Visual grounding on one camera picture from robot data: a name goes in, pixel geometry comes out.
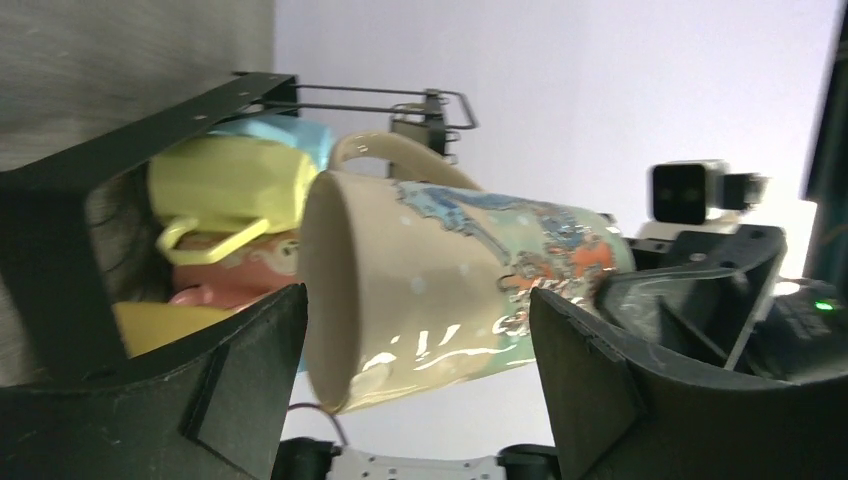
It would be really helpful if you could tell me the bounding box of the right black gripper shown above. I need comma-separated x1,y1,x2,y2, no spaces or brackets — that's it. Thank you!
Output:
592,225,847,388

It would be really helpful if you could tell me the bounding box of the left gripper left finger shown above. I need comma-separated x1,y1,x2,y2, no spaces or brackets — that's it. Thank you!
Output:
1,284,308,479

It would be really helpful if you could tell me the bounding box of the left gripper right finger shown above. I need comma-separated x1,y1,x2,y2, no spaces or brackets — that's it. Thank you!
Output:
529,289,847,479

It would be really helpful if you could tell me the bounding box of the yellow mug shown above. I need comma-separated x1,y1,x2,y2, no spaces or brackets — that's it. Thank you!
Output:
112,302,233,358

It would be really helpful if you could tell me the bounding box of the lime green mug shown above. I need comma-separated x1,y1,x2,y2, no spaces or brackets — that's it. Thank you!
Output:
147,135,318,266

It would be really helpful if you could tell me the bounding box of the cream patterned mug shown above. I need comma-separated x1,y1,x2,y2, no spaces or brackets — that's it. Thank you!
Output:
298,131,636,414

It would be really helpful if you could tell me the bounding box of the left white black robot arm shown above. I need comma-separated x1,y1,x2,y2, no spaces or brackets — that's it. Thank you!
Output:
1,287,847,479

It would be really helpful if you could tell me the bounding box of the pink mug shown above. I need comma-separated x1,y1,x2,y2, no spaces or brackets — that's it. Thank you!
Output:
170,230,300,311

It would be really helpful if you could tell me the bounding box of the blue mug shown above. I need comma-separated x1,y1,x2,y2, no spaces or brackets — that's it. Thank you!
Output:
209,114,336,171

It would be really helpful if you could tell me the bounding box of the black wire dish rack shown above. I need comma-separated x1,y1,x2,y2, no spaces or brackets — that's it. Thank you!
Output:
0,71,480,389

